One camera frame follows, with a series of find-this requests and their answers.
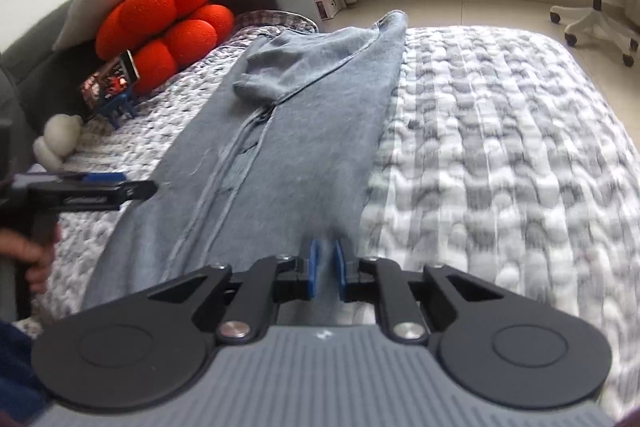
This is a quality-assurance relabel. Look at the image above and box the blue phone stand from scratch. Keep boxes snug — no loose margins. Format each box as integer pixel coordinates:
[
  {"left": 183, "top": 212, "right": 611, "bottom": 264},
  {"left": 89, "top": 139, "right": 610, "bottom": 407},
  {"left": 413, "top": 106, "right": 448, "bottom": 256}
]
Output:
[{"left": 97, "top": 89, "right": 137, "bottom": 130}]

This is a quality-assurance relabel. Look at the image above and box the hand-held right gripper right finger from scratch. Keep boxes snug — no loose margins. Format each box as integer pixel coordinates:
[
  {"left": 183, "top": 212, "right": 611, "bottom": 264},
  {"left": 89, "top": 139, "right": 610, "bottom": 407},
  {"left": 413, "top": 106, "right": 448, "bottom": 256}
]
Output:
[{"left": 334, "top": 238, "right": 503, "bottom": 344}]

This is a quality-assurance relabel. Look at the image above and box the grey knit sweater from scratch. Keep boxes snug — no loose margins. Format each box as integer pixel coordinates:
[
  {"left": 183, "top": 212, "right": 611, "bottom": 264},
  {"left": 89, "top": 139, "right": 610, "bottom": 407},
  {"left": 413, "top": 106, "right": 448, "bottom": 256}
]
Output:
[{"left": 82, "top": 9, "right": 408, "bottom": 328}]

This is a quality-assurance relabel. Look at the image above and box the person's left hand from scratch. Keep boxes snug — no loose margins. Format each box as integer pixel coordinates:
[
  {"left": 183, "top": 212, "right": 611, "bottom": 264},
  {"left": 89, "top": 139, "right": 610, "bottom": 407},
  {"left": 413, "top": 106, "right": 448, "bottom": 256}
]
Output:
[{"left": 0, "top": 227, "right": 63, "bottom": 295}]

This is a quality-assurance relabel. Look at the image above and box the white plush toy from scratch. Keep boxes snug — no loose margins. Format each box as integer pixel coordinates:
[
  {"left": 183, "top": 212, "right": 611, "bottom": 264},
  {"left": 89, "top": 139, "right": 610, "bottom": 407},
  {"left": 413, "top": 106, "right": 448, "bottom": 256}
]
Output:
[{"left": 32, "top": 113, "right": 83, "bottom": 170}]

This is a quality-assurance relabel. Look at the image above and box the smartphone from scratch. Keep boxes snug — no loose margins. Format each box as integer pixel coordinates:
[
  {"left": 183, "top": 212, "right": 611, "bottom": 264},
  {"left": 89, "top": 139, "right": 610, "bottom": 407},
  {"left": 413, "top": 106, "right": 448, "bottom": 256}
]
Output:
[{"left": 80, "top": 50, "right": 141, "bottom": 122}]

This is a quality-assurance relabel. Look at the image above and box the red knotted cushion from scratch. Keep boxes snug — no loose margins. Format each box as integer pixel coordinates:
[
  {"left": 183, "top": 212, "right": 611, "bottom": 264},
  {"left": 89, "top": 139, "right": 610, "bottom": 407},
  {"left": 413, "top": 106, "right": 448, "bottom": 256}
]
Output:
[{"left": 95, "top": 0, "right": 236, "bottom": 95}]

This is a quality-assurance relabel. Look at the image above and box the person's blue clothing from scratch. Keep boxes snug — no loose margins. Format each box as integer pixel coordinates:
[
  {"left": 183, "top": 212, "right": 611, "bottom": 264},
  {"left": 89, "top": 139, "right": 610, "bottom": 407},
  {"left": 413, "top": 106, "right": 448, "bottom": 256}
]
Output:
[{"left": 0, "top": 319, "right": 48, "bottom": 423}]

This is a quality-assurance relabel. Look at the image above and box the grey white quilted blanket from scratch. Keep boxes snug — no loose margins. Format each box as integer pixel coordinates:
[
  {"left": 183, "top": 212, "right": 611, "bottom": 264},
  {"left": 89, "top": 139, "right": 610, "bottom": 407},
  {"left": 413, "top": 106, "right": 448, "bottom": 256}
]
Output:
[{"left": 30, "top": 9, "right": 640, "bottom": 408}]

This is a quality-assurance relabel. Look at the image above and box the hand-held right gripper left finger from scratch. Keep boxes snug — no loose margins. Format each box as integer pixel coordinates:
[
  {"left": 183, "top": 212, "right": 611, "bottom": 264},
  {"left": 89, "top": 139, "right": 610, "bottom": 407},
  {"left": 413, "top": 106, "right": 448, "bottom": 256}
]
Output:
[{"left": 149, "top": 239, "right": 320, "bottom": 343}]

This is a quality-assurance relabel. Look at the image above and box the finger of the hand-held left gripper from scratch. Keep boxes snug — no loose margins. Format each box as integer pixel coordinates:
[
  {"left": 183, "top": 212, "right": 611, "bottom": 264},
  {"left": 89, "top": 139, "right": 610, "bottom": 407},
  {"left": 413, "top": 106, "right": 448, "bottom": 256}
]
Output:
[{"left": 82, "top": 172, "right": 159, "bottom": 204}]

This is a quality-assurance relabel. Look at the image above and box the white printed box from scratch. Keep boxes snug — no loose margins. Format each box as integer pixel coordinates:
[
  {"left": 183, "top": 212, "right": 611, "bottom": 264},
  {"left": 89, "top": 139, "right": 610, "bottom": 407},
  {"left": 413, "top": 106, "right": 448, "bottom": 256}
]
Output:
[{"left": 315, "top": 0, "right": 347, "bottom": 20}]

